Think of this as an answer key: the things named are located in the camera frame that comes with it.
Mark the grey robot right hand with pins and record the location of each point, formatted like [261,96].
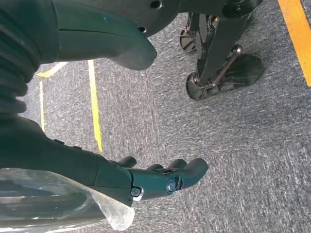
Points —
[72,160]

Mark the yellow angled floor tape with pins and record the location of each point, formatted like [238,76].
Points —
[96,112]

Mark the yellow straight floor tape strip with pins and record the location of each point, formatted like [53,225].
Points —
[41,106]

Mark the clear plastic cover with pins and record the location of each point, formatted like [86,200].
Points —
[116,215]

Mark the ribbed grey right arm sleeve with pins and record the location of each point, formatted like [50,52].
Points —
[14,64]

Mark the black robot left leg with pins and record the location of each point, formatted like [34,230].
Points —
[188,40]

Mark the black robot torso shell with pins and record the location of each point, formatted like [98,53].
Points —
[170,9]

